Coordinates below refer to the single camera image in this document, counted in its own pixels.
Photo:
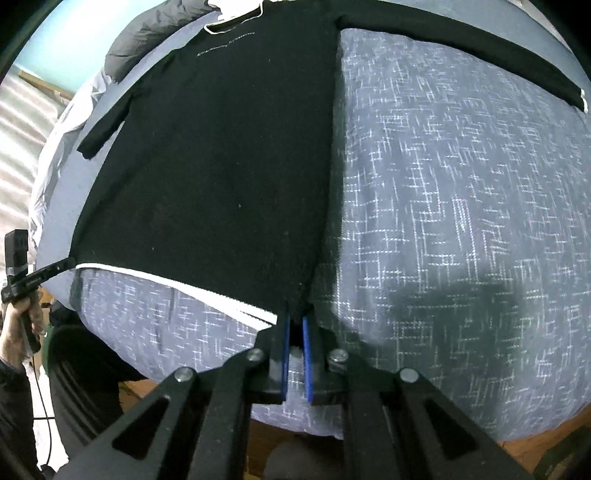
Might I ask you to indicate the dark grey rolled duvet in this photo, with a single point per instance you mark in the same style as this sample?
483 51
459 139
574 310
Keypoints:
138 41

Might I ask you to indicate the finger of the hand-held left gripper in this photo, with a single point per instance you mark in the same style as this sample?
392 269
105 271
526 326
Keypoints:
55 267

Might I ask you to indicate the wooden pole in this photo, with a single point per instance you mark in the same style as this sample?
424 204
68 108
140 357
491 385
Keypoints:
46 85

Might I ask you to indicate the wooden bed frame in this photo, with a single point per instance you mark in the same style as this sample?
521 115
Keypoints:
258 438

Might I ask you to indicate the black sweater with white trim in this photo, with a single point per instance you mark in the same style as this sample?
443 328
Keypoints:
221 161

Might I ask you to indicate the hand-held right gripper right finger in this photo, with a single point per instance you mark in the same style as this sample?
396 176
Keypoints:
307 350

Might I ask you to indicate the blue-grey bed sheet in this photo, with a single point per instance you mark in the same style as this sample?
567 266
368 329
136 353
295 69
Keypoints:
438 184

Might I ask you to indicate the striped curtain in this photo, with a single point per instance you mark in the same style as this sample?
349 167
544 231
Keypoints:
23 138

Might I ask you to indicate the white garment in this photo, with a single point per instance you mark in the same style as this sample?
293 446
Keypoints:
226 5

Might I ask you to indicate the person's leg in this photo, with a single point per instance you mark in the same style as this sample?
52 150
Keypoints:
83 392

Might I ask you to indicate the person's left forearm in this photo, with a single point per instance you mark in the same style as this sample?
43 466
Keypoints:
14 406

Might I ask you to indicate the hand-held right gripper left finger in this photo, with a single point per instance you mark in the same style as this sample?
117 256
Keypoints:
285 341

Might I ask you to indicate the person's left hand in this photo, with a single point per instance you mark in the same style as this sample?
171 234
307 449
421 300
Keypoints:
14 332

